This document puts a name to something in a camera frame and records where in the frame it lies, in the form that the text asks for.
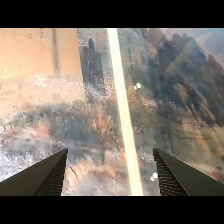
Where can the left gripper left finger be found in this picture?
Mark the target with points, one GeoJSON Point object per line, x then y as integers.
{"type": "Point", "coordinates": [40, 180]}

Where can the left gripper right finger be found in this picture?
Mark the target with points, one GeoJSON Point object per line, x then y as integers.
{"type": "Point", "coordinates": [183, 180]}

